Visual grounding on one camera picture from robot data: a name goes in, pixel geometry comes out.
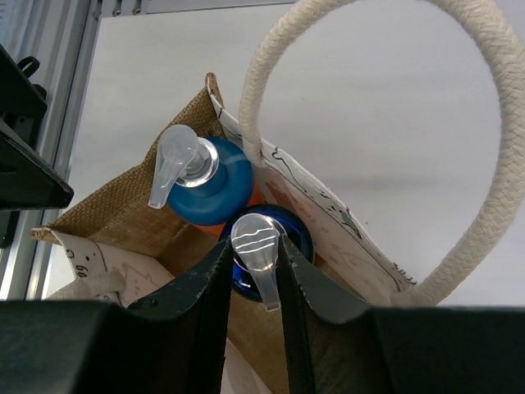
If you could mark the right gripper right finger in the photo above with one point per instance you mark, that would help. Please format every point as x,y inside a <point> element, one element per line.
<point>336,342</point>

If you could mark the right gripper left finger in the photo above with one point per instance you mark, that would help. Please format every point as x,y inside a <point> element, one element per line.
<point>170,341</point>

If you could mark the aluminium frame rail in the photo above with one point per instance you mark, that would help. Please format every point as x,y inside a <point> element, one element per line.
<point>62,35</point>

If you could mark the light blue pump bottle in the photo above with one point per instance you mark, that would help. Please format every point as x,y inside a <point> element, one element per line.
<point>205,181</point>

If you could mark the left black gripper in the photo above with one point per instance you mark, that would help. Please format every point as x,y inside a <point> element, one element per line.
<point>27,181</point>

